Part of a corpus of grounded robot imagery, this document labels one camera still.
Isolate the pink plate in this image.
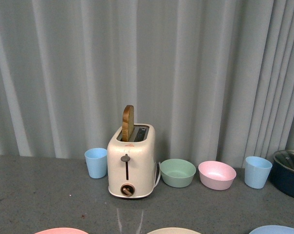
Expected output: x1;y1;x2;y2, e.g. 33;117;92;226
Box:
35;227;88;234

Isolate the blue plate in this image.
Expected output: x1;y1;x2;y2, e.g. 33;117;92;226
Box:
249;225;294;234

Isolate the brown bread slice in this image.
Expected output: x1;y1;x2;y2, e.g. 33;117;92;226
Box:
122;105;134;142

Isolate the cream white toaster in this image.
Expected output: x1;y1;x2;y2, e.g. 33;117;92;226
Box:
107;123;156;198

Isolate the green bowl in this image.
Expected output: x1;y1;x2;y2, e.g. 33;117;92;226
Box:
160;159;196;188

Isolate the light blue cup left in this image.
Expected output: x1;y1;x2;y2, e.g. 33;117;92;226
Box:
85;148;108;179

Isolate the light blue cup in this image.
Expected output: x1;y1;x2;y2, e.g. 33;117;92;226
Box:
85;148;108;179
244;156;273;189

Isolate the grey pleated curtain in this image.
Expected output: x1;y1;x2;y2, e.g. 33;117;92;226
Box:
0;0;294;167

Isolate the pink bowl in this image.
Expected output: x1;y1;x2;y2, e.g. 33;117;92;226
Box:
198;161;237;191

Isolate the beige plate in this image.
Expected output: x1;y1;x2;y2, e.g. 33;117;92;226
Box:
147;227;197;234

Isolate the light blue cup right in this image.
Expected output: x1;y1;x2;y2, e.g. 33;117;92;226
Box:
244;156;273;189

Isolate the glass pot lid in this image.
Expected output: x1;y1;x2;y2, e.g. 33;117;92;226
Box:
273;150;294;173

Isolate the dark blue pot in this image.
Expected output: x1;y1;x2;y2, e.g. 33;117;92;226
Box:
270;152;294;198

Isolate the white toaster cord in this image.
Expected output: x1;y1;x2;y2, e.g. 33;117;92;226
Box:
153;161;162;190

